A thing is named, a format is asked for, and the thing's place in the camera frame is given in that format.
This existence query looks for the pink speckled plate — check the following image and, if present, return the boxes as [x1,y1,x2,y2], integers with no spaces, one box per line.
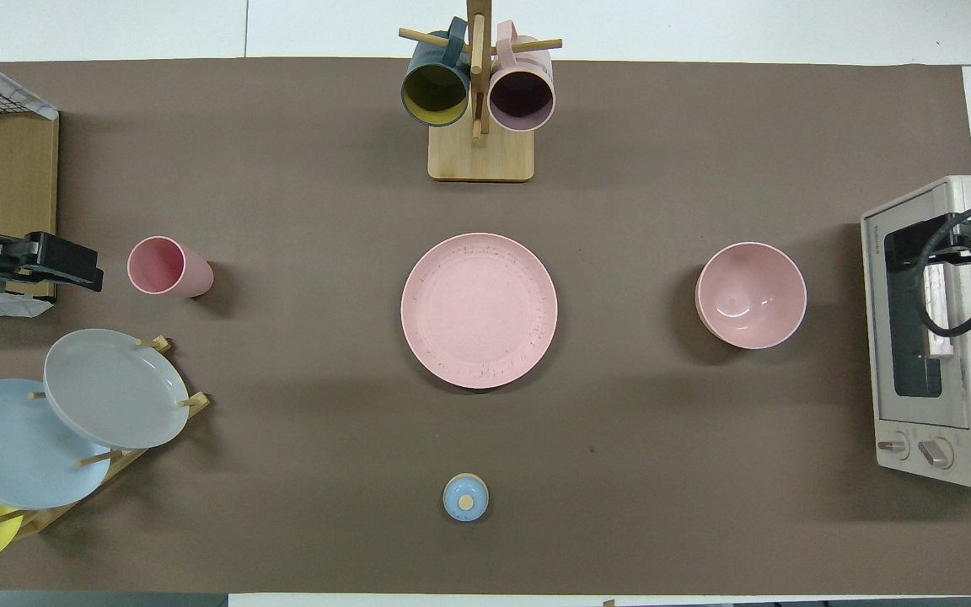
[401,233,559,389]

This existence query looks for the pink cup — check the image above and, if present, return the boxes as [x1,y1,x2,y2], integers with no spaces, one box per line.
[127,236,215,298]

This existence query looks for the pink bowl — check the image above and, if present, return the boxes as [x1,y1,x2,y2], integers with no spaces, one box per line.
[695,242,807,350]

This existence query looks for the wooden box with wire mesh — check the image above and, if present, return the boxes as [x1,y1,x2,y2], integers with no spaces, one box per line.
[0,42,61,318]

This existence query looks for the grey plate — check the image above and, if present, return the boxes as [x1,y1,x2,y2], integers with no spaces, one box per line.
[44,329,190,450]

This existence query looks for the light blue plate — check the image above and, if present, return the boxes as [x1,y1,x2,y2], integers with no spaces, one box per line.
[0,379,112,509]

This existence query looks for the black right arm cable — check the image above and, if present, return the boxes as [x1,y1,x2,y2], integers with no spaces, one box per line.
[914,202,971,339]

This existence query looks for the wooden plate rack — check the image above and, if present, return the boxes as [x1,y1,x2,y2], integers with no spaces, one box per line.
[0,336,211,540]

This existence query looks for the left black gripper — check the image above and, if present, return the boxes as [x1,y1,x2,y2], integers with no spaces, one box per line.
[0,231,105,293]

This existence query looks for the pink mug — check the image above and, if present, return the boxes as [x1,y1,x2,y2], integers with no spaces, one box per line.
[488,21,556,133]

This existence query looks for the dark teal mug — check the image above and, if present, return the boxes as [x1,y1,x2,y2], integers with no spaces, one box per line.
[401,17,472,128]

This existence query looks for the blue lid with wooden knob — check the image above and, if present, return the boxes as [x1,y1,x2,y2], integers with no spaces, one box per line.
[443,473,490,523]

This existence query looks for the brown table mat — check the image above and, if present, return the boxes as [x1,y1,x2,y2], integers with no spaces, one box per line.
[0,57,971,595]

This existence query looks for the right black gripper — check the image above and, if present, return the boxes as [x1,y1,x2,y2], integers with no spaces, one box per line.
[884,206,971,277]

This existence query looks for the wooden mug tree stand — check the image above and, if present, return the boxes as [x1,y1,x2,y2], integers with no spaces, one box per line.
[399,0,563,183]

